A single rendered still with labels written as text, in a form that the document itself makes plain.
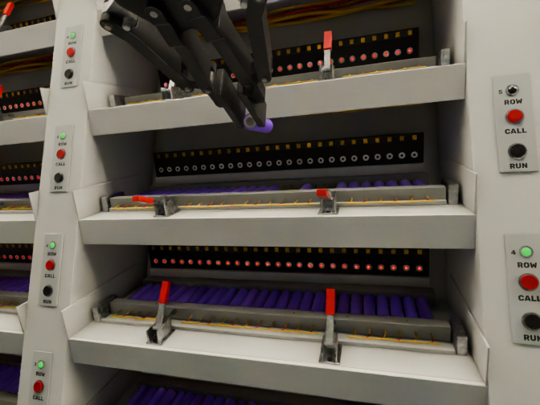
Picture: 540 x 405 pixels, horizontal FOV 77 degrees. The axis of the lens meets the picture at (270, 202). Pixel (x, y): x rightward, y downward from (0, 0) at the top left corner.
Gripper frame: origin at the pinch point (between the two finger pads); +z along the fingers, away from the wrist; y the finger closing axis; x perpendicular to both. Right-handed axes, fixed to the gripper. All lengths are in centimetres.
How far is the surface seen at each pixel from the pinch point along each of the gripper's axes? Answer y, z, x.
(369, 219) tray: -12.8, 15.8, 9.5
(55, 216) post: 40.1, 16.6, 8.2
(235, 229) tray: 6.4, 16.9, 10.5
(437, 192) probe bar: -22.1, 19.4, 4.9
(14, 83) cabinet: 82, 32, -35
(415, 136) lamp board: -21.1, 28.0, -8.0
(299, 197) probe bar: -2.6, 19.9, 4.9
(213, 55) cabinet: 20.4, 30.4, -33.2
